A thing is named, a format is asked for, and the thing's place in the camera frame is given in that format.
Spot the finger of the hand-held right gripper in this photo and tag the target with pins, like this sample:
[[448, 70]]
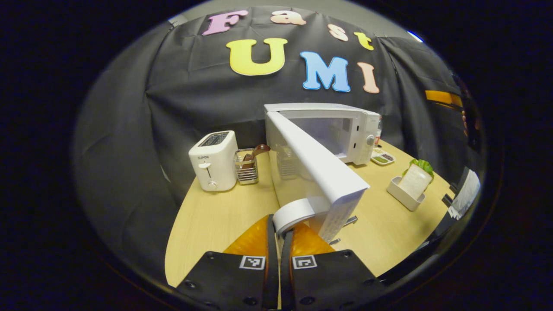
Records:
[[443, 98]]

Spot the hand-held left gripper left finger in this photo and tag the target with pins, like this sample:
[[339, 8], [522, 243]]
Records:
[[272, 276]]

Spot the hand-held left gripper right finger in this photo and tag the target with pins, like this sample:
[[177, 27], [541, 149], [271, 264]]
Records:
[[286, 276]]

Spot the lettuce sandwich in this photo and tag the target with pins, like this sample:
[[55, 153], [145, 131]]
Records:
[[414, 181]]

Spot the white microwave oven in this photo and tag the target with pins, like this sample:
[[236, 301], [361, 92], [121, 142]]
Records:
[[319, 172]]

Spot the white crumpled sheet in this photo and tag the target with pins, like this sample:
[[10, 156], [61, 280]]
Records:
[[466, 194]]

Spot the clear plastic water bottle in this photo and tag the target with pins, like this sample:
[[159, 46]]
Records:
[[378, 134]]

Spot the white divided seasoning dish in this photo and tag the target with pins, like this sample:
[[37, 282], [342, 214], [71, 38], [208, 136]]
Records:
[[382, 158]]

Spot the white toaster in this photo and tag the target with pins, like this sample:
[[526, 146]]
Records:
[[214, 168]]

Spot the wooden spoon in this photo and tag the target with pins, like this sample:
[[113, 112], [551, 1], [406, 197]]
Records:
[[259, 150]]

